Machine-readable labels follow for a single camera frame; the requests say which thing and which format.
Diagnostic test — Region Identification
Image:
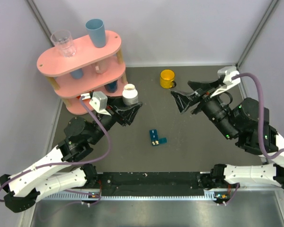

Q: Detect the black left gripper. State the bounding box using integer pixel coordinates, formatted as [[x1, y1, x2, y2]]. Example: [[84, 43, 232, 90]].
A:
[[88, 95, 143, 145]]

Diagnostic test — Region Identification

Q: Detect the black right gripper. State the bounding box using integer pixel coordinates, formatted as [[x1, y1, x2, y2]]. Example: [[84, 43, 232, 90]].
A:
[[169, 80, 237, 140]]

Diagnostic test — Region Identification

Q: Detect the white pill bottle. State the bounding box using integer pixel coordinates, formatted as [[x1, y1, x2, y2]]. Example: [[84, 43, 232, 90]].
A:
[[122, 84, 138, 106]]

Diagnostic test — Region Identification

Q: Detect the teal pill organizer box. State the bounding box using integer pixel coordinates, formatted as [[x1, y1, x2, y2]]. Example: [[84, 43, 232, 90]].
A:
[[149, 129, 167, 146]]

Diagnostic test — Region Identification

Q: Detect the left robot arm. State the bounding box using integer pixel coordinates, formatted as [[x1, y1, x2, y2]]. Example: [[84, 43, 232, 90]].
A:
[[0, 92, 142, 213]]

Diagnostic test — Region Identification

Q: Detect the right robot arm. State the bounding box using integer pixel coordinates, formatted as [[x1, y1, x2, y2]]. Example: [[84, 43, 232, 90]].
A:
[[171, 81, 284, 189]]

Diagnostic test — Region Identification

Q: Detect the dark blue faceted cup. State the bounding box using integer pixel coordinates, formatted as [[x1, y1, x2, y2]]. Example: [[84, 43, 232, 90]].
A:
[[105, 80, 118, 93]]

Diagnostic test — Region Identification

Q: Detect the yellow mug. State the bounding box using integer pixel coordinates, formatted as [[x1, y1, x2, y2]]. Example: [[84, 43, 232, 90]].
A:
[[160, 69, 177, 89]]

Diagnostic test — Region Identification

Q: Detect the pink three-tier wooden shelf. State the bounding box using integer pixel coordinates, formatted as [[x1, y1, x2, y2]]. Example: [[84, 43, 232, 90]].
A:
[[36, 30, 127, 115]]

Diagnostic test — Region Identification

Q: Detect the small light blue cup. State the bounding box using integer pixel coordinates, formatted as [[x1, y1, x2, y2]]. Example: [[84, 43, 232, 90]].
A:
[[70, 69, 84, 79]]

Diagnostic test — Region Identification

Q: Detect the light blue plastic tumbler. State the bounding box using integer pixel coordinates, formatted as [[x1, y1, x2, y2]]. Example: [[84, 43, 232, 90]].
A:
[[85, 18, 106, 48]]

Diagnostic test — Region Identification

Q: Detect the clear drinking glass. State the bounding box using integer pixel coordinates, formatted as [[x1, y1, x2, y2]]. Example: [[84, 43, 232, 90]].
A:
[[51, 30, 76, 57]]

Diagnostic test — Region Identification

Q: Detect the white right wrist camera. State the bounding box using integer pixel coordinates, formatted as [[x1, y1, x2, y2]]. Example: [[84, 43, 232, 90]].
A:
[[210, 66, 241, 98]]

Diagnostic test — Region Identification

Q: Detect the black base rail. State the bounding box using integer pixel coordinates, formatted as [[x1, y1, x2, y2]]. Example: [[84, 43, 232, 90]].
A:
[[98, 172, 214, 197]]

